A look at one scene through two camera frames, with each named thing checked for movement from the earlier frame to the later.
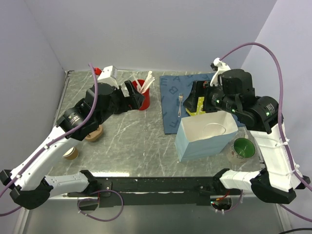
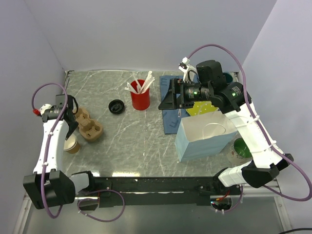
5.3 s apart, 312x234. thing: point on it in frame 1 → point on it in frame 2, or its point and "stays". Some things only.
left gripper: x=137 y=97 → x=71 y=129
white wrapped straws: x=149 y=80 stays
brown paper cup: x=71 y=154 → x=71 y=145
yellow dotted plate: x=200 y=107 stays
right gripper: x=201 y=88 → x=170 y=102
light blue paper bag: x=205 y=135 stays
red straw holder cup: x=146 y=94 stays
